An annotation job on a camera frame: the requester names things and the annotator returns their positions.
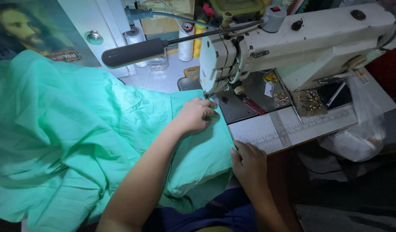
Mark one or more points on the person's left hand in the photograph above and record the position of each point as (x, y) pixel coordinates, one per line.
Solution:
(193, 117)

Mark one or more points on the person's right hand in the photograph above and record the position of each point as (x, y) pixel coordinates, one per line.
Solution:
(249, 164)

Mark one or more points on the mint green fabric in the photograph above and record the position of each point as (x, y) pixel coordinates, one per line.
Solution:
(72, 138)

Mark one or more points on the person's dark blue clothing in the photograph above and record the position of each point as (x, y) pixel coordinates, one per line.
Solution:
(211, 212)

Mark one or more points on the measuring tape strip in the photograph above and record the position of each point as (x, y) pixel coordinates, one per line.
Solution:
(301, 127)

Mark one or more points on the clear plastic box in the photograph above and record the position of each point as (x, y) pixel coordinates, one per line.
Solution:
(158, 63)

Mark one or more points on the tall white thread spool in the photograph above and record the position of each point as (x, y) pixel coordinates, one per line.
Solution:
(185, 45)

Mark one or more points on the round dish of pins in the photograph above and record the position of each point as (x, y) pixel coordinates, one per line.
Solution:
(281, 98)

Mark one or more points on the yellow thread spool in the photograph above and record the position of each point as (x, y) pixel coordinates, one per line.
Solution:
(198, 42)

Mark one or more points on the white paper tag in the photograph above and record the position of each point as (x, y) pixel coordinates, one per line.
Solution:
(268, 90)

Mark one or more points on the thin metal rod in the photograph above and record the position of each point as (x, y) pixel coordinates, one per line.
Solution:
(289, 98)

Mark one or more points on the brown pin cushion with pins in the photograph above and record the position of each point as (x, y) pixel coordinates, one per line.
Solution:
(311, 103)

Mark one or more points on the dish of yellow chalk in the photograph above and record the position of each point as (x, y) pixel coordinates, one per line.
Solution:
(271, 78)

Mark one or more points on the grey gooseneck lamp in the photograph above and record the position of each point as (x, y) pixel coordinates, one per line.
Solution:
(133, 53)

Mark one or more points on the short white thread spool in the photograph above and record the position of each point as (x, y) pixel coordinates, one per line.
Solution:
(135, 37)

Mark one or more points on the cardboard box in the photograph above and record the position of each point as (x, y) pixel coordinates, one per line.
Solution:
(165, 16)

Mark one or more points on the white stylus pen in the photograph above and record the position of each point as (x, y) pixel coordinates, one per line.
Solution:
(336, 94)

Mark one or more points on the black tablet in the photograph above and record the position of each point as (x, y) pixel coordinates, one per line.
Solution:
(343, 96)

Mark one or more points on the clear plastic bag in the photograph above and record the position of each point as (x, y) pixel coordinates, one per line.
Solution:
(362, 129)

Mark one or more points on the green plastic tray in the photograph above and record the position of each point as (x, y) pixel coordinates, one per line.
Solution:
(236, 6)

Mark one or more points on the silver door knob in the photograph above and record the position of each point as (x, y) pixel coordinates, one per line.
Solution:
(95, 38)

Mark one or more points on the white sewing machine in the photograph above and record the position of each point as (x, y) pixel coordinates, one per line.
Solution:
(301, 45)

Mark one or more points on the portrait poster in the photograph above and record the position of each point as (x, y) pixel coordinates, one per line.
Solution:
(27, 30)

